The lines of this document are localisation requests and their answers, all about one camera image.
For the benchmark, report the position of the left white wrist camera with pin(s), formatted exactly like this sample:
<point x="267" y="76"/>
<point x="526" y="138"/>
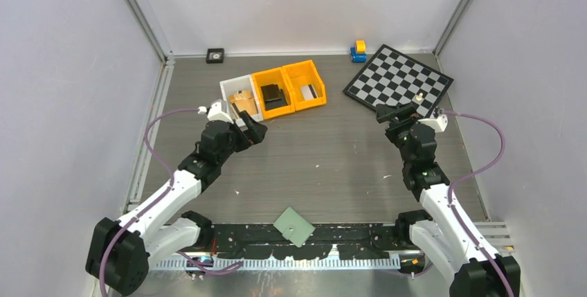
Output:
<point x="218" y="110"/>

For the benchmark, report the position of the brown cards in white bin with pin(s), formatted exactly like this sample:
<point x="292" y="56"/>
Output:
<point x="243" y="100"/>

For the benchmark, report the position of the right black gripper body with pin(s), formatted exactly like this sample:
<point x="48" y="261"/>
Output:
<point x="401" y="130"/>

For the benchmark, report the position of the white card with stripe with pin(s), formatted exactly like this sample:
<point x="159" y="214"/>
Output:
<point x="308" y="92"/>

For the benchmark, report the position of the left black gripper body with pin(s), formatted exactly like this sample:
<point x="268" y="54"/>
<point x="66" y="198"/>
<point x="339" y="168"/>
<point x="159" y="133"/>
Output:
<point x="237" y="138"/>

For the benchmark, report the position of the orange storage bin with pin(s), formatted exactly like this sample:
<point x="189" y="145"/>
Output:
<point x="303" y="73"/>
<point x="274" y="76"/>

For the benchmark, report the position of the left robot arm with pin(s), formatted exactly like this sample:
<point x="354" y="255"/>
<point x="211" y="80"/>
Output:
<point x="122" y="250"/>

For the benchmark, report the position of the white storage bin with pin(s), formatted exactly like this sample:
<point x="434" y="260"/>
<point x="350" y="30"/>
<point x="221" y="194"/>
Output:
<point x="233" y="85"/>

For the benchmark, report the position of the black wallet in bin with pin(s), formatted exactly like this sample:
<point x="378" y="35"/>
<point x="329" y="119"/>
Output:
<point x="273" y="97"/>

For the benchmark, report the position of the small black square box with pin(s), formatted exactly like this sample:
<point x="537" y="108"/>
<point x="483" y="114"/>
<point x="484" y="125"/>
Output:
<point x="215" y="55"/>

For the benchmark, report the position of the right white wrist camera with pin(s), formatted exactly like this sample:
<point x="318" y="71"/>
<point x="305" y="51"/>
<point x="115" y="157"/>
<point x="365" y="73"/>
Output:
<point x="438" y="123"/>

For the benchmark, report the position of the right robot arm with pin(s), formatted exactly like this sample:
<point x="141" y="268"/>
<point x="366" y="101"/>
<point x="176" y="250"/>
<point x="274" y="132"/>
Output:
<point x="442" y="229"/>

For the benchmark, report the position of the right orange storage bin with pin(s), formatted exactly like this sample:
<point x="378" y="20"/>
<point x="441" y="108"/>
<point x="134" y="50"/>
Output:
<point x="303" y="73"/>

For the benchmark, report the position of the middle orange storage bin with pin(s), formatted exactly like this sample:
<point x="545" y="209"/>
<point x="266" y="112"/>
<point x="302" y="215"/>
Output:
<point x="274" y="76"/>

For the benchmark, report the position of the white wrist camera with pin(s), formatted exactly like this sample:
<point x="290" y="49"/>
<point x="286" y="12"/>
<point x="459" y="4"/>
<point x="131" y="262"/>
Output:
<point x="438" y="123"/>
<point x="218" y="110"/>

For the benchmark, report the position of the black white chessboard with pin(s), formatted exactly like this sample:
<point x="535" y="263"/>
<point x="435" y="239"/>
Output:
<point x="393" y="78"/>

